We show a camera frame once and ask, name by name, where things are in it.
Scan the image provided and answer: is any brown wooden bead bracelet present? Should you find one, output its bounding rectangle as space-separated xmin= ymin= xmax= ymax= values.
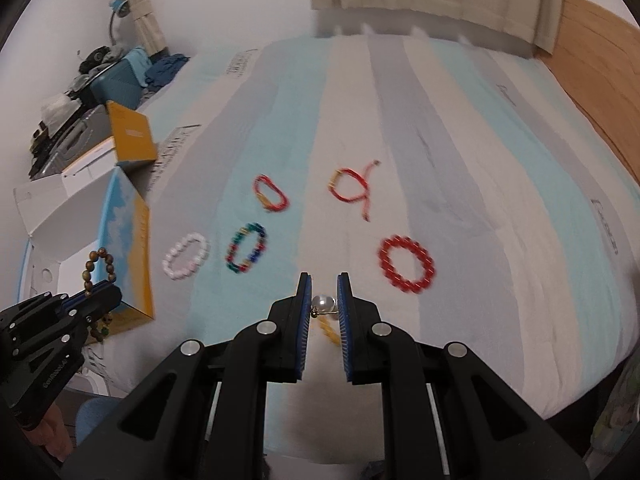
xmin=81 ymin=246 xmax=117 ymax=345

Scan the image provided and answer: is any yellow bead bracelet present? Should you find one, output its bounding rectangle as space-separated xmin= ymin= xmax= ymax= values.
xmin=316 ymin=314 xmax=343 ymax=350

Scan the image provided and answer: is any white pink bead bracelet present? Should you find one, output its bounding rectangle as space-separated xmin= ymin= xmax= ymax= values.
xmin=162 ymin=231 xmax=210 ymax=281

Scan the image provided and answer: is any red bead bracelet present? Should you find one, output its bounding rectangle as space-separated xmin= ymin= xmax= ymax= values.
xmin=376 ymin=234 xmax=436 ymax=293

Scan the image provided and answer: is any multicolour bead bracelet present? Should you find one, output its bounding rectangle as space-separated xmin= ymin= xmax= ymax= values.
xmin=224 ymin=221 xmax=269 ymax=276

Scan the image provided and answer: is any person's left hand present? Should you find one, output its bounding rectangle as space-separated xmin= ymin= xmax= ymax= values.
xmin=23 ymin=403 xmax=74 ymax=462

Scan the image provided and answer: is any white cardboard box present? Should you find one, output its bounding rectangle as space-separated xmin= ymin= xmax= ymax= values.
xmin=13 ymin=100 xmax=160 ymax=396

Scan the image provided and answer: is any grey suitcase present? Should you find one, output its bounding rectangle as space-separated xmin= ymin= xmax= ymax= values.
xmin=28 ymin=105 xmax=111 ymax=180

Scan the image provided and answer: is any striped bed sheet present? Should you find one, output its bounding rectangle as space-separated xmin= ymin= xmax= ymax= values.
xmin=81 ymin=34 xmax=640 ymax=461

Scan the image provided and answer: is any white plastic bag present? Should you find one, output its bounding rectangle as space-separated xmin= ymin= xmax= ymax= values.
xmin=40 ymin=93 xmax=79 ymax=124

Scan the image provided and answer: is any teal suitcase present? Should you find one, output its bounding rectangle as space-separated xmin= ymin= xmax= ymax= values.
xmin=89 ymin=46 xmax=152 ymax=110

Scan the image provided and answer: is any blue cloth pile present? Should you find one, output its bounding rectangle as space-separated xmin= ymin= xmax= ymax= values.
xmin=145 ymin=53 xmax=190 ymax=92

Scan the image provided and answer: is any dark clothes pile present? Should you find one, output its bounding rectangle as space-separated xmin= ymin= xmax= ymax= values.
xmin=79 ymin=44 xmax=124 ymax=74

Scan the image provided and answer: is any blue desk lamp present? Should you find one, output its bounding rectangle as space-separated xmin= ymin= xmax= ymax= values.
xmin=108 ymin=0 xmax=131 ymax=46

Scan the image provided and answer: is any wooden headboard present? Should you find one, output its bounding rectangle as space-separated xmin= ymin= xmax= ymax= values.
xmin=536 ymin=0 xmax=640 ymax=179

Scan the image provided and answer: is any red cord bracelet gold tube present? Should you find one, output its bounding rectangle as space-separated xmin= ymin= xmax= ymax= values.
xmin=253 ymin=174 xmax=290 ymax=212

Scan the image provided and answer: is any red string bracelet with tail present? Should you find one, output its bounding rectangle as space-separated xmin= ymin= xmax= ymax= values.
xmin=327 ymin=159 xmax=382 ymax=224

